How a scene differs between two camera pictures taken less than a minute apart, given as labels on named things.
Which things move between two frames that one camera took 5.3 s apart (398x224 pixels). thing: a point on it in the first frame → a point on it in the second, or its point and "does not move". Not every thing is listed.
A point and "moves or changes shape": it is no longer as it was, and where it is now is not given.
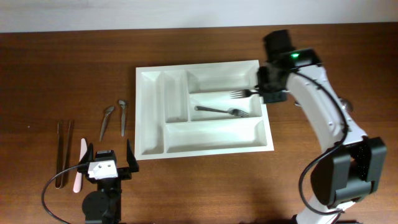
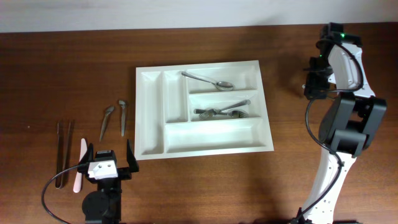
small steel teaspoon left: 108,112 does not move
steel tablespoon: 346,105 moves or changes shape
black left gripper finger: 132,160 does not move
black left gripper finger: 89,157 does not move
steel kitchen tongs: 60,165 does not move
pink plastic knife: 78,178 does not move
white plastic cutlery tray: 186,110 does not move
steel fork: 242,93 → 211,112
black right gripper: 274,95 → 315,90
